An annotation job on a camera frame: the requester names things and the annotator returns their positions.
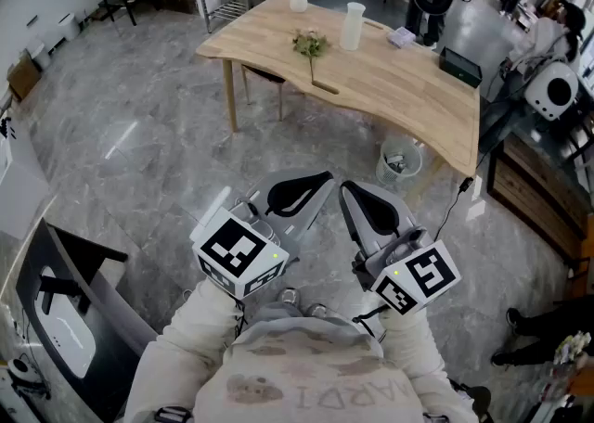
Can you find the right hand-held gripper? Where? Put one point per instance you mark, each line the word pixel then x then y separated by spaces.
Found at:
pixel 417 279

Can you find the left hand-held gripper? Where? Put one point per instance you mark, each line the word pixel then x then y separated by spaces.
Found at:
pixel 236 249

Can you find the pink cream flowers bunch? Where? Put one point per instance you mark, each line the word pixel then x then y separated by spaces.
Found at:
pixel 310 43

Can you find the tall white vase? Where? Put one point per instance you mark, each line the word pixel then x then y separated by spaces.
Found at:
pixel 352 29

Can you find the person's left forearm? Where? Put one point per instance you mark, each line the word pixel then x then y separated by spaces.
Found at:
pixel 181 351

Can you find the person's right forearm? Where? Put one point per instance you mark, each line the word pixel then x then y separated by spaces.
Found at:
pixel 417 356

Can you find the white mesh wastebasket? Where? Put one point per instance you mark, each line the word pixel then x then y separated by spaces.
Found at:
pixel 387 170

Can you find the person's left shoe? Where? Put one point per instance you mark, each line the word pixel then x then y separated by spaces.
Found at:
pixel 288 296

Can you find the person's shoe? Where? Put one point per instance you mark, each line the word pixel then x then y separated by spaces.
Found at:
pixel 315 310
pixel 288 296

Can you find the person's right shoe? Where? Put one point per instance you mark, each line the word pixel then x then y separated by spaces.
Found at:
pixel 315 310

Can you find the wooden chair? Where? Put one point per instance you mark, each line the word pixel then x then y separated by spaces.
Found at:
pixel 262 72

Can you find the light wooden table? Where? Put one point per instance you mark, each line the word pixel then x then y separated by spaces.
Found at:
pixel 380 73

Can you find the person's beige sweatshirt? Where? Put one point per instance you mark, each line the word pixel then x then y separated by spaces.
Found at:
pixel 306 365

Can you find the dark wooden cabinet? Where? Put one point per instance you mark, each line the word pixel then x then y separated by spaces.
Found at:
pixel 533 194

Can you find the black box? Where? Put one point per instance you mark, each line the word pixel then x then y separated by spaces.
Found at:
pixel 459 69

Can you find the black stand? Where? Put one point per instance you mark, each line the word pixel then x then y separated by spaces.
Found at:
pixel 111 305

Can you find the white cabinet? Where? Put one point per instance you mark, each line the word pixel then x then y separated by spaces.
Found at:
pixel 18 189

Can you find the white air purifier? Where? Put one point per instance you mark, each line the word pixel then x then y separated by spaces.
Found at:
pixel 69 24

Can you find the white bin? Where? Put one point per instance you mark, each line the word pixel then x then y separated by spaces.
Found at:
pixel 41 55

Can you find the cardboard box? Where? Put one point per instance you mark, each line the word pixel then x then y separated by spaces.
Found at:
pixel 23 78

